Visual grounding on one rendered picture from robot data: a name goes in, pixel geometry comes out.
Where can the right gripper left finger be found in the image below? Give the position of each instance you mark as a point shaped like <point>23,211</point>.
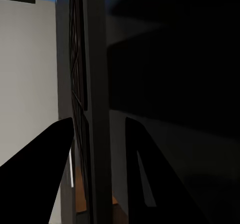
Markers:
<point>30,180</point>

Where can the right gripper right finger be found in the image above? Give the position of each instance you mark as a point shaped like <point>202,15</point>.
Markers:
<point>174,204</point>

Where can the desk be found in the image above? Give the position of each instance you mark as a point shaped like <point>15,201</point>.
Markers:
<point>174,66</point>

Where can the keyboard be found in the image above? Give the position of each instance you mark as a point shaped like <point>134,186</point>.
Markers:
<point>89,95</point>

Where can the cabinet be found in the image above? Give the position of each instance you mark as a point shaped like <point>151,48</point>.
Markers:
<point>119,217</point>

